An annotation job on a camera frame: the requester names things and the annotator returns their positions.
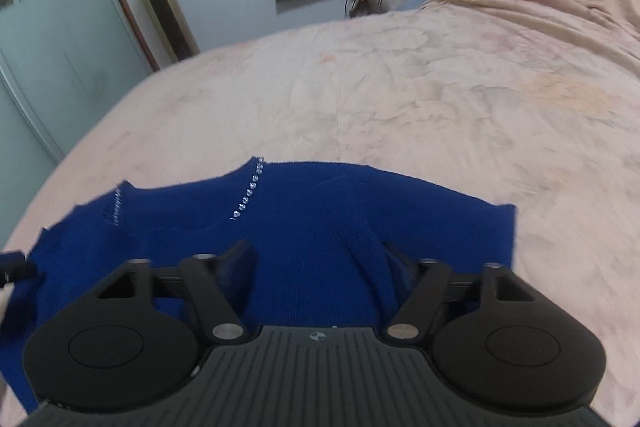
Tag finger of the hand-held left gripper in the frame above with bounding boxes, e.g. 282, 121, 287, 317
0, 250, 39, 284

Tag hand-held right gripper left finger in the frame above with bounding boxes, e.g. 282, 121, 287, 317
89, 238, 259, 346

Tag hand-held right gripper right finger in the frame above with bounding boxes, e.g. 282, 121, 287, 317
382, 243, 539, 346

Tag blue beaded sweater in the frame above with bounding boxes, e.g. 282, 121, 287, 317
0, 155, 517, 414

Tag wardrobe door with flower decals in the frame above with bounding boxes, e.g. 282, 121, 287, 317
0, 0, 155, 160

